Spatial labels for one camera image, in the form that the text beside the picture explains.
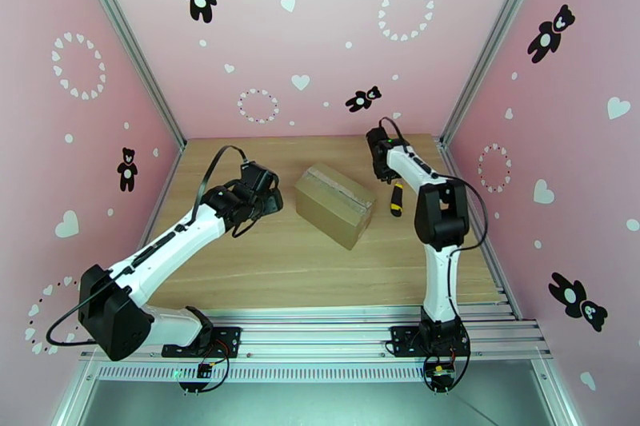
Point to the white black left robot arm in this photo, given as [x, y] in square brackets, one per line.
[165, 242]

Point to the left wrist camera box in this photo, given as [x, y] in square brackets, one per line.
[248, 167]

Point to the aluminium corner post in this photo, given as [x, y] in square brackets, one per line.
[131, 40]
[492, 40]

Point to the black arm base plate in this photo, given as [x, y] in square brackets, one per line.
[402, 339]
[227, 339]

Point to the brown cardboard express box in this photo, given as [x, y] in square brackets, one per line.
[330, 205]

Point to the yellow black utility knife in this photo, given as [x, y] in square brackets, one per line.
[396, 200]

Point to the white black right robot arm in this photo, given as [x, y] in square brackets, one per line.
[440, 210]

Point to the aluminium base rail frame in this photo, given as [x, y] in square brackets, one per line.
[320, 339]

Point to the perforated metal strip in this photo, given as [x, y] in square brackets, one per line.
[320, 373]

